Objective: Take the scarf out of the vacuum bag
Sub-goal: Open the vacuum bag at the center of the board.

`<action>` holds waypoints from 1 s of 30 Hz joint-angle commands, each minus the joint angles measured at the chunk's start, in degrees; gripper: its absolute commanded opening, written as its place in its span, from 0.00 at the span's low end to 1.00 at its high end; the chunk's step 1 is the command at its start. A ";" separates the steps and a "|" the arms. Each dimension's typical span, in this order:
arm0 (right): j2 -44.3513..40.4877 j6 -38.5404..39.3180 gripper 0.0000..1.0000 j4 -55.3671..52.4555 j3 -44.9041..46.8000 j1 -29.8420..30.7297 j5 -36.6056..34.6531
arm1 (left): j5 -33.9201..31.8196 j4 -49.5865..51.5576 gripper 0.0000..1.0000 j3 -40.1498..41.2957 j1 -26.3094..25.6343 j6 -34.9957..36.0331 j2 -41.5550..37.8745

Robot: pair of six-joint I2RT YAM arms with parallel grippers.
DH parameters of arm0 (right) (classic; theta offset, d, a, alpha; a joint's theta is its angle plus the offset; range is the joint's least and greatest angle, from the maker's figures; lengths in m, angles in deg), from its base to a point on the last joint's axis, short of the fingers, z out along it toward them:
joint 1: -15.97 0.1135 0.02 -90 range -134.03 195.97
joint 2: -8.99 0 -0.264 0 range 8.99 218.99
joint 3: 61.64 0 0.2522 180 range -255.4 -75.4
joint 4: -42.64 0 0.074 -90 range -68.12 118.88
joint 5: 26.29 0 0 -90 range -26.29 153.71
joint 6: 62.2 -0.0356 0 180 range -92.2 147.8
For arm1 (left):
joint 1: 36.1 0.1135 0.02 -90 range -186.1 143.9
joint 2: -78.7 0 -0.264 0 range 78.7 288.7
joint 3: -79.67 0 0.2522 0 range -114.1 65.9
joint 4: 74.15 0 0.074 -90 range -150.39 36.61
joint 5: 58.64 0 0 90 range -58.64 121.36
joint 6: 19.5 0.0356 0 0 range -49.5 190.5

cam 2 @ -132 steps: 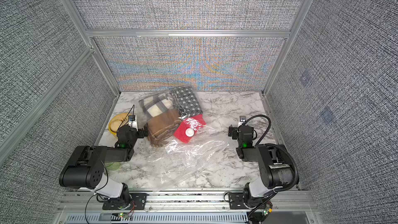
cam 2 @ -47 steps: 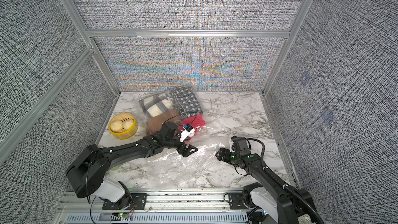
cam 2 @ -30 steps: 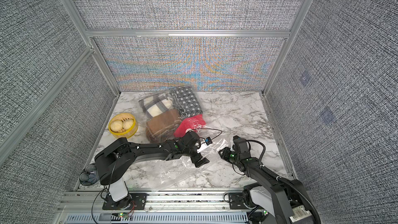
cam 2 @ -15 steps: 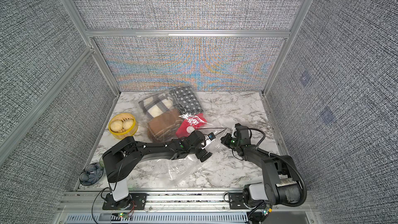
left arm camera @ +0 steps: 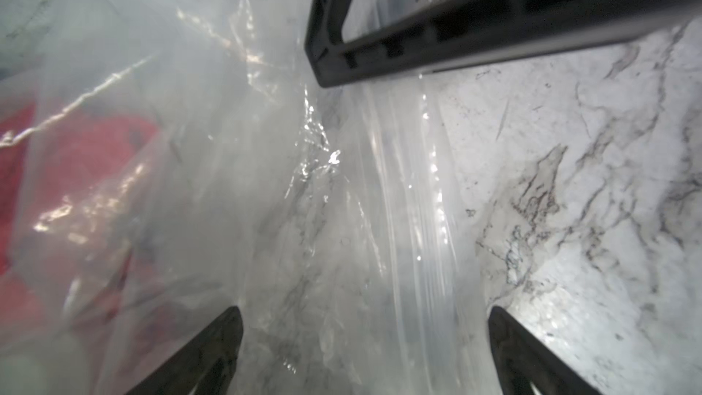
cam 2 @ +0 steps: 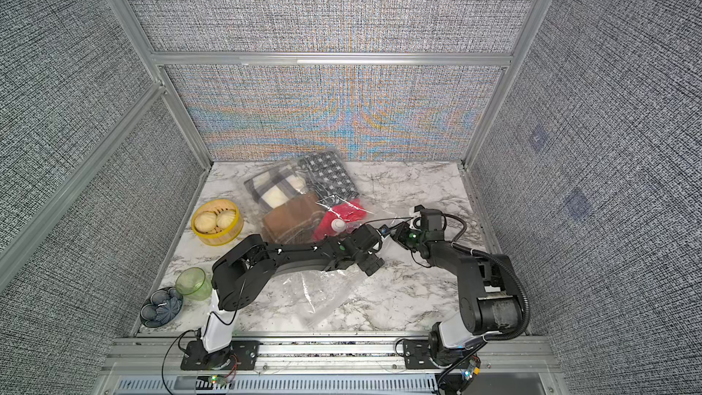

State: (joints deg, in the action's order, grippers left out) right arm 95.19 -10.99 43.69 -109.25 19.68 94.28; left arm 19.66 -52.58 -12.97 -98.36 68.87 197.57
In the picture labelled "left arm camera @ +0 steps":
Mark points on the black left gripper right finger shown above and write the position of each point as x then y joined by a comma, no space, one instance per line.
524,365

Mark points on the red knitted scarf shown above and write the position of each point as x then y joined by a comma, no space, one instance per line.
74,252

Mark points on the clear plastic vacuum bag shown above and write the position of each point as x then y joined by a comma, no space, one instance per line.
330,217

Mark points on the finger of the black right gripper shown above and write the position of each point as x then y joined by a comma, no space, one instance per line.
456,34

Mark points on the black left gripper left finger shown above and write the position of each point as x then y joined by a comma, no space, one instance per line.
205,365

